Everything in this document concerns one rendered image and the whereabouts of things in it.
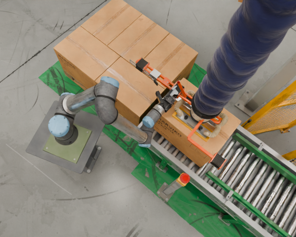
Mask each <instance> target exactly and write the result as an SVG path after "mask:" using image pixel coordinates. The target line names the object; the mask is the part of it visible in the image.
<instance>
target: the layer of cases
mask: <svg viewBox="0 0 296 237"><path fill-rule="evenodd" d="M53 49H54V51H55V53H56V55H57V57H58V59H59V62H60V64H61V66H62V68H63V69H64V70H65V71H66V72H68V74H70V75H71V76H72V77H74V78H75V79H76V80H77V81H78V82H80V83H81V84H82V85H83V86H85V87H86V88H87V89H89V88H91V87H93V86H95V85H96V84H98V83H99V82H100V79H101V77H103V76H108V77H111V78H114V79H116V80H117V81H118V82H119V89H118V93H117V97H116V101H115V108H116V109H117V110H118V113H119V114H120V115H122V116H123V117H124V118H126V119H127V120H129V121H130V122H131V123H133V124H134V125H135V126H138V125H139V124H140V123H141V122H142V120H143V118H144V117H145V116H146V115H147V114H148V113H149V112H150V111H151V110H152V108H153V107H154V106H155V105H156V104H158V103H159V101H158V98H157V97H156V91H159V92H160V94H161V97H162V98H164V97H165V95H166V94H167V93H168V92H169V91H170V90H169V89H168V88H167V87H164V86H163V85H162V84H161V83H160V82H159V81H157V83H158V86H157V85H156V84H155V83H154V81H153V80H152V79H151V77H150V76H148V75H146V74H145V73H144V72H140V71H139V70H138V69H136V67H135V66H134V65H133V64H131V63H130V59H131V60H132V61H133V62H135V63H136V61H137V60H139V59H140V58H141V57H142V58H143V59H144V60H146V61H147V62H148V63H150V64H149V66H150V67H152V68H153V69H156V70H157V71H159V72H160V73H161V74H162V75H163V76H164V77H167V78H168V79H169V80H171V82H172V83H174V84H175V83H176V82H177V81H178V80H182V79H183V78H186V77H187V76H188V74H189V73H190V72H191V70H192V68H193V65H194V63H195V60H196V58H197V55H198V52H196V51H195V50H193V49H192V48H191V47H189V46H188V45H186V44H185V43H184V42H182V41H181V40H179V39H178V38H176V37H175V36H173V35H172V34H170V33H169V32H168V31H166V30H165V29H164V28H162V27H161V26H159V25H158V24H156V23H155V22H153V21H152V20H150V19H149V18H147V17H146V16H145V15H143V14H142V13H141V12H139V11H137V10H136V9H135V8H133V7H132V6H130V5H129V4H127V3H126V2H124V1H123V0H111V1H110V2H109V3H108V4H107V5H105V6H104V7H103V8H102V9H100V10H99V11H98V12H97V13H95V14H94V15H93V16H92V17H90V18H89V19H88V20H87V21H85V22H84V23H83V24H82V25H81V26H79V27H78V28H77V29H76V30H75V31H73V32H72V33H71V34H70V35H69V36H67V37H66V38H65V39H63V40H62V41H61V42H60V43H59V44H57V45H56V46H55V47H54V48H53Z"/></svg>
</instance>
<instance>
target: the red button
mask: <svg viewBox="0 0 296 237"><path fill-rule="evenodd" d="M180 181H181V182H182V183H184V184H186V183H188V182H189V181H190V176H189V175H188V174H186V173H184V174H182V175H181V176H180Z"/></svg>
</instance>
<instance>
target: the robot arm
mask: <svg viewBox="0 0 296 237"><path fill-rule="evenodd" d="M176 87H177V86H174V87H173V88H172V89H171V90H170V91H169V92H168V94H167V95H166V96H165V97H164V98H163V99H162V97H161V94H160V92H159V91H156V97H157V98H158V101H159V104H156V105H155V106H154V107H153V108H152V110H151V111H150V112H149V113H148V114H147V115H146V116H145V117H144V118H143V120H142V122H143V123H142V130H141V129H139V128H138V127H137V126H135V125H134V124H133V123H131V122H130V121H129V120H127V119H126V118H124V117H123V116H122V115H120V114H119V113H118V110H117V109H116V108H115V101H116V97H117V93H118V89H119V82H118V81H117V80H116V79H114V78H111V77H108V76H103V77H101V79H100V82H99V83H98V84H96V85H95V86H93V87H91V88H89V89H87V90H85V91H82V92H80V93H78V94H76V95H75V94H73V93H62V94H61V96H60V98H59V102H58V105H57V108H56V111H55V115H54V116H53V117H52V118H51V119H50V121H49V123H48V129H49V131H50V133H51V134H52V135H54V138H55V140H56V141H57V142H58V143H59V144H61V145H70V144H72V143H74V142H75V141H76V139H77V137H78V130H77V128H76V126H75V125H74V124H73V122H74V119H75V115H76V114H77V113H79V112H80V111H81V109H84V108H86V107H89V106H92V105H95V110H96V113H97V116H98V118H99V119H100V121H101V122H103V123H104V124H106V125H112V126H114V127H115V128H117V129H118V130H120V131H122V132H123V133H125V134H126V135H128V136H130V137H131V138H133V139H135V140H136V141H137V142H139V146H141V147H147V148H148V147H150V145H151V140H152V135H153V130H154V125H155V123H156V122H157V121H158V120H159V119H160V118H161V116H162V115H163V114H164V113H165V112H167V111H168V110H169V109H170V108H171V107H172V106H173V105H174V102H175V100H176V98H175V97H173V95H174V94H175V95H177V94H178V91H177V90H176V89H175V88H176Z"/></svg>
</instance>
